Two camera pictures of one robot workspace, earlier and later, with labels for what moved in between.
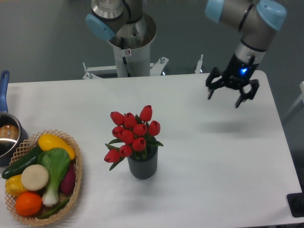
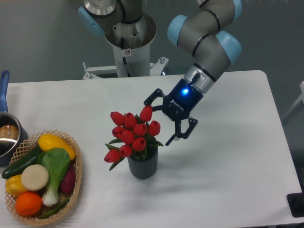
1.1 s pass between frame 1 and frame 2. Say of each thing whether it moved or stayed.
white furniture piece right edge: stayed
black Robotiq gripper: moved
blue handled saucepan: stayed
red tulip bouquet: stayed
